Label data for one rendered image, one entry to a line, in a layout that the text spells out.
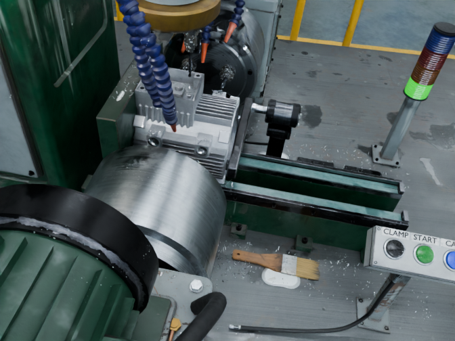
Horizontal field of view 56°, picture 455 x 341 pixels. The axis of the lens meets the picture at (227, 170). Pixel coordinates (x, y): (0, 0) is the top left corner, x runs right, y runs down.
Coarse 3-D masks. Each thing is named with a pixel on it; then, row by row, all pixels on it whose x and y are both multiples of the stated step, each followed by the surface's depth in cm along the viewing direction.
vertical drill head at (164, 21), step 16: (144, 0) 71; (160, 0) 70; (176, 0) 70; (192, 0) 71; (208, 0) 73; (144, 16) 69; (160, 16) 69; (176, 16) 69; (192, 16) 70; (208, 16) 72; (176, 32) 72; (192, 32) 74; (192, 48) 77
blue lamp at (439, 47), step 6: (432, 30) 101; (432, 36) 101; (438, 36) 100; (444, 36) 99; (426, 42) 104; (432, 42) 102; (438, 42) 100; (444, 42) 100; (450, 42) 100; (432, 48) 102; (438, 48) 101; (444, 48) 101; (450, 48) 102
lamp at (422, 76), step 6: (420, 66) 106; (414, 72) 109; (420, 72) 107; (426, 72) 106; (432, 72) 106; (438, 72) 106; (414, 78) 109; (420, 78) 108; (426, 78) 107; (432, 78) 107; (420, 84) 108; (426, 84) 108; (432, 84) 109
